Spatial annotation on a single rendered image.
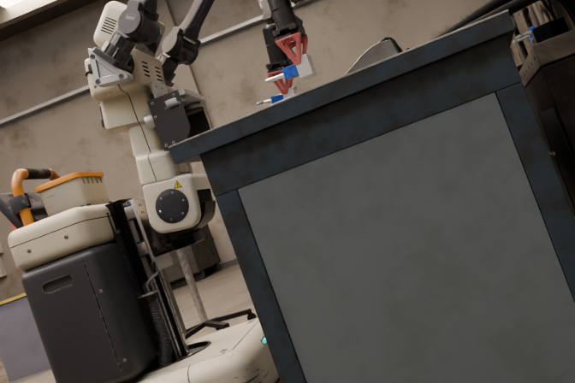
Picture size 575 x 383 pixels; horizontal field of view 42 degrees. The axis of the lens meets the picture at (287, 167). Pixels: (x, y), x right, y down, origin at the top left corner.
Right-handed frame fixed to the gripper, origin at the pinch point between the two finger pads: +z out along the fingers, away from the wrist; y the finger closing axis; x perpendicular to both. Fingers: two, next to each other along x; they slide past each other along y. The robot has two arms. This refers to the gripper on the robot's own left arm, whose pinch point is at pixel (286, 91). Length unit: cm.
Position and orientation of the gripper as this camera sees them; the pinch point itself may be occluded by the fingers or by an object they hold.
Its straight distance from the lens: 228.5
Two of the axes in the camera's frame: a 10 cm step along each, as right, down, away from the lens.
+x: -9.5, 2.0, 2.5
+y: 2.2, -1.8, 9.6
